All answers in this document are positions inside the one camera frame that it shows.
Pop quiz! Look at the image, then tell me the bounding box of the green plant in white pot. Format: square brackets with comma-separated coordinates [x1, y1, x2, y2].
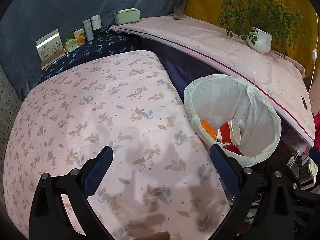
[218, 0, 304, 54]

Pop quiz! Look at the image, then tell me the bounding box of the pink shelf cloth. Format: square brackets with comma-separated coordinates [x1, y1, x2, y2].
[111, 16, 316, 146]

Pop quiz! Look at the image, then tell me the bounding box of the white lidded jar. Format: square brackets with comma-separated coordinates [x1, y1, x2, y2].
[91, 15, 102, 30]

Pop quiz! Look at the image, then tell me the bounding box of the red envelope box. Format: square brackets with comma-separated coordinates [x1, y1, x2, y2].
[222, 142, 242, 155]

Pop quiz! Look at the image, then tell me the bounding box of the orange plastic bag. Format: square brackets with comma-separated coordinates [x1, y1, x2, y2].
[201, 120, 217, 141]

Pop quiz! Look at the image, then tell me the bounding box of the cream orange small carton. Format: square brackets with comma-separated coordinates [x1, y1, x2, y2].
[73, 28, 86, 46]

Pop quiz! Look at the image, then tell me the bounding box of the white lined trash bin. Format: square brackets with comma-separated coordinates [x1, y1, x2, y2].
[184, 74, 281, 167]

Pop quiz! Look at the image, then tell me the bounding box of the pink rabbit print tablecloth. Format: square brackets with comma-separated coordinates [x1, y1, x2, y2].
[4, 50, 229, 239]

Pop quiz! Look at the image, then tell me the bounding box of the navy floral cloth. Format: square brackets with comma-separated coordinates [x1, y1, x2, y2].
[40, 30, 142, 83]

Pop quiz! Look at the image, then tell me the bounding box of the mint green tissue box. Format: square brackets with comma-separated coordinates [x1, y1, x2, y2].
[114, 8, 140, 25]

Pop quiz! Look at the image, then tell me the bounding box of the white product box with flowers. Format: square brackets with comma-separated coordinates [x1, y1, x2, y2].
[36, 29, 66, 70]

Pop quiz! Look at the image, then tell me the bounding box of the green yellow small packet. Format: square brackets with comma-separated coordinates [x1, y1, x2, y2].
[64, 38, 79, 53]

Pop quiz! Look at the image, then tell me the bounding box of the mustard yellow backdrop cloth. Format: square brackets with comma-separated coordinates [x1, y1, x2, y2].
[185, 0, 319, 77]

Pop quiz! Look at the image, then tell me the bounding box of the blue grey backdrop cloth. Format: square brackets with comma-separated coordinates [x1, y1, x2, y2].
[1, 0, 173, 99]

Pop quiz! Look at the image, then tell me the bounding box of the red white paper cup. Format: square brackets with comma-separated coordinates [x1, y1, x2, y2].
[216, 119, 241, 145]

